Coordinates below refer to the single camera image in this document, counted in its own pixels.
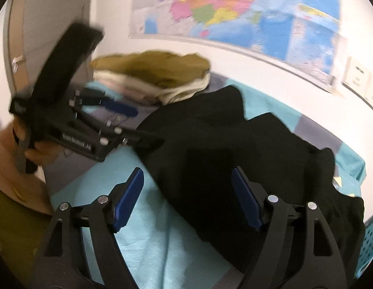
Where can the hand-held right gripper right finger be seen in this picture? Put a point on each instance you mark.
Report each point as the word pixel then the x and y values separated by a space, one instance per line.
pixel 246 198

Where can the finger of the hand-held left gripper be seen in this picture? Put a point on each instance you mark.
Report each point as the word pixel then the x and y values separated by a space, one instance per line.
pixel 120 108
pixel 144 138

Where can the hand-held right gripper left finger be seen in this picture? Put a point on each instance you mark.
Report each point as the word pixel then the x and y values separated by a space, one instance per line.
pixel 129 198

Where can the black coat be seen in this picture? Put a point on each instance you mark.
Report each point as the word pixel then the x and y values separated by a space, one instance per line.
pixel 234 144

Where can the person's left forearm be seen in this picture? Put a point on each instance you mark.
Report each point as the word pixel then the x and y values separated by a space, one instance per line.
pixel 11 180

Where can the person's left hand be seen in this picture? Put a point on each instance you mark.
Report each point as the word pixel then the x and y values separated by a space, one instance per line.
pixel 43 155

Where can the blue patterned blanket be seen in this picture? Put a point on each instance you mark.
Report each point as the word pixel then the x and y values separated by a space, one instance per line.
pixel 144 246

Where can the olive garment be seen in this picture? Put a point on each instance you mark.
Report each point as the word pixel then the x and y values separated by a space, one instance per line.
pixel 153 66

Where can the cream garment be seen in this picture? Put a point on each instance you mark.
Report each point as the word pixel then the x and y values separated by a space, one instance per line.
pixel 180 91

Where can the grey door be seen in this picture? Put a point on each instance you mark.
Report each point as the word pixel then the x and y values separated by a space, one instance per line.
pixel 32 21

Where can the person's olive shirt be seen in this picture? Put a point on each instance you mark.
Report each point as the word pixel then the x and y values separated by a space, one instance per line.
pixel 14 240

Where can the blue plastic stacking rack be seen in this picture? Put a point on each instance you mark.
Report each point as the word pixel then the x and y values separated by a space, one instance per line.
pixel 370 240

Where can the colourful wall map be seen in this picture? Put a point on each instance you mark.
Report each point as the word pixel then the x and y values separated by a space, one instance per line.
pixel 234 12

